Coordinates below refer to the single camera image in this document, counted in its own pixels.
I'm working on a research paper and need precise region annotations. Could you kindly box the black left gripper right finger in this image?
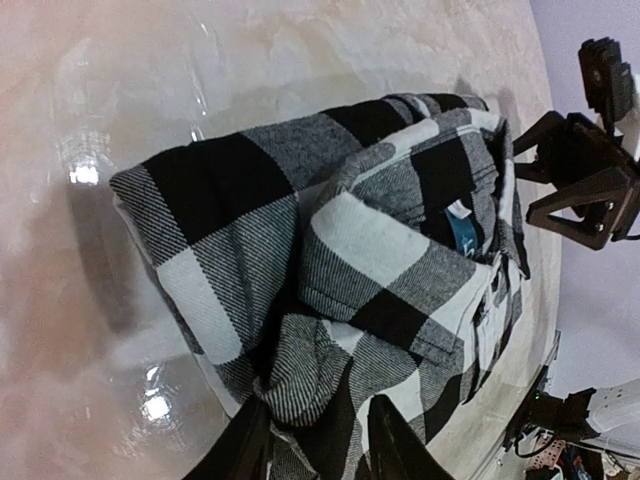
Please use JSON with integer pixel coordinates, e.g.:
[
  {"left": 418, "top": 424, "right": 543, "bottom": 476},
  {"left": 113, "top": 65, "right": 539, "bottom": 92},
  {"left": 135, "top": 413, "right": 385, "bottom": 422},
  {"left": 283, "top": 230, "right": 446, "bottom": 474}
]
[{"left": 367, "top": 395, "right": 454, "bottom": 480}]

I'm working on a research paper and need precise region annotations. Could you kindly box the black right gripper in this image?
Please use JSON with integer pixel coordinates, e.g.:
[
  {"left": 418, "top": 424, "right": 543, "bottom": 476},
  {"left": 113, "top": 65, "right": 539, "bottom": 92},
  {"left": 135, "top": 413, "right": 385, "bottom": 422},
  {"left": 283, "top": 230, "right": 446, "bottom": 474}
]
[{"left": 513, "top": 111, "right": 639, "bottom": 250}]

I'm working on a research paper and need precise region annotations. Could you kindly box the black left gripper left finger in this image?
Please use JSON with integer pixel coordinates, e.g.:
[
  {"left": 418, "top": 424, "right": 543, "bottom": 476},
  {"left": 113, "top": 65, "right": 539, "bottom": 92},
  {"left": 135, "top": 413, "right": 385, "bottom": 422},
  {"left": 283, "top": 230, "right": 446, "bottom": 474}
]
[{"left": 184, "top": 396, "right": 271, "bottom": 480}]

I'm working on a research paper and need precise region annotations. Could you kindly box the black white checked shirt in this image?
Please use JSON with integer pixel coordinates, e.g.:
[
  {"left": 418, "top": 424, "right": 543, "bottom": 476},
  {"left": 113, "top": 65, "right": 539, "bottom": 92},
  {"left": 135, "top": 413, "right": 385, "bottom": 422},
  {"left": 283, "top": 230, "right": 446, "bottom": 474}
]
[{"left": 110, "top": 94, "right": 529, "bottom": 479}]

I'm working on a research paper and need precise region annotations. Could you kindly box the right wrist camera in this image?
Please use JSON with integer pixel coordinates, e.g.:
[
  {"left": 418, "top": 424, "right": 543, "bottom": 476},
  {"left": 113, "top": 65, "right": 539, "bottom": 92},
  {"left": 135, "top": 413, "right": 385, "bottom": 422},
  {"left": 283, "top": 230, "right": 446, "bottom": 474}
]
[{"left": 578, "top": 37, "right": 639, "bottom": 161}]

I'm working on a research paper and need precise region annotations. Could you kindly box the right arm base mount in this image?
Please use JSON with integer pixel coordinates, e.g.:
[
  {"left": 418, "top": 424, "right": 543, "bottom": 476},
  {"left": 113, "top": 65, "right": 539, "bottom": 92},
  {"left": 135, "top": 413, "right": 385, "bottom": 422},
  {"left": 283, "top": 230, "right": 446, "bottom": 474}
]
[{"left": 503, "top": 388, "right": 616, "bottom": 479}]

